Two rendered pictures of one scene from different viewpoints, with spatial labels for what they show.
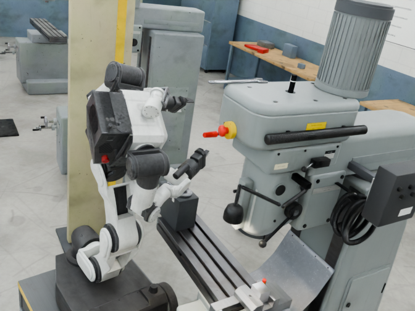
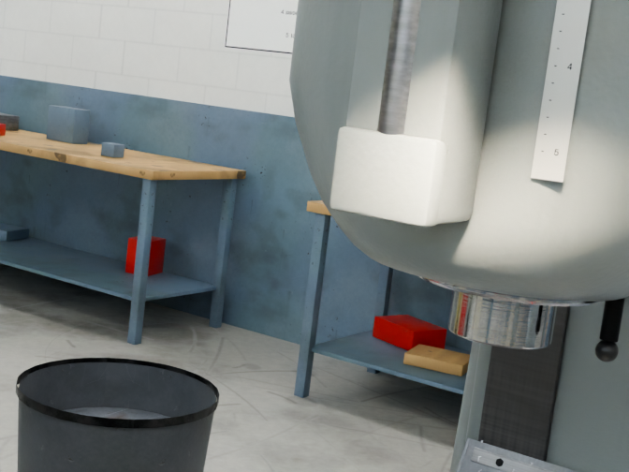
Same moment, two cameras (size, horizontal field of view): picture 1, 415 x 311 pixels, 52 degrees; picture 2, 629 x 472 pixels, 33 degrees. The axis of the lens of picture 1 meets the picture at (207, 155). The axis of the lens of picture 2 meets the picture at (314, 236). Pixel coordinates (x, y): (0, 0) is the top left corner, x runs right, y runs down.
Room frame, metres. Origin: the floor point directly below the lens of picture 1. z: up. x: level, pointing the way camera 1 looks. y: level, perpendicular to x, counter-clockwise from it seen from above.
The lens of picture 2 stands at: (1.08, 0.02, 1.38)
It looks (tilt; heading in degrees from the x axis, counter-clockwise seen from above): 8 degrees down; 336
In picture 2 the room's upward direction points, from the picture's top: 7 degrees clockwise
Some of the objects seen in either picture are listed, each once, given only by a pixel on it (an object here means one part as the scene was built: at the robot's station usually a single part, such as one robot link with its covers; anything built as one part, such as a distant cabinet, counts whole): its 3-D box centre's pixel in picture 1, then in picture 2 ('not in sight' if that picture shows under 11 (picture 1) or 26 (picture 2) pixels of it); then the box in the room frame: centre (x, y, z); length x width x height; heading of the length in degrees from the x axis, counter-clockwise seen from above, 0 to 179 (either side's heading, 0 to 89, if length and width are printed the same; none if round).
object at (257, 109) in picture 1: (288, 112); not in sight; (1.48, -0.26, 1.81); 0.47 x 0.26 x 0.16; 124
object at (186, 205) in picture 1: (176, 203); not in sight; (1.97, 0.12, 1.04); 0.22 x 0.12 x 0.20; 37
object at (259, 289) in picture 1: (259, 292); not in sight; (1.38, -0.31, 1.05); 0.06 x 0.05 x 0.06; 36
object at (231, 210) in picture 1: (234, 211); not in sight; (1.30, -0.13, 1.47); 0.07 x 0.07 x 0.06
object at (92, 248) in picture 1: (100, 260); not in sight; (1.84, 0.48, 0.68); 0.21 x 0.20 x 0.13; 42
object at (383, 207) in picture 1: (397, 193); not in sight; (1.36, -0.69, 1.62); 0.20 x 0.09 x 0.21; 124
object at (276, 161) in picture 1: (286, 144); not in sight; (1.49, -0.29, 1.68); 0.34 x 0.24 x 0.10; 124
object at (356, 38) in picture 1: (352, 47); not in sight; (1.61, -0.46, 2.05); 0.20 x 0.20 x 0.32
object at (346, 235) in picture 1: (348, 213); not in sight; (1.46, -0.58, 1.45); 0.18 x 0.16 x 0.21; 124
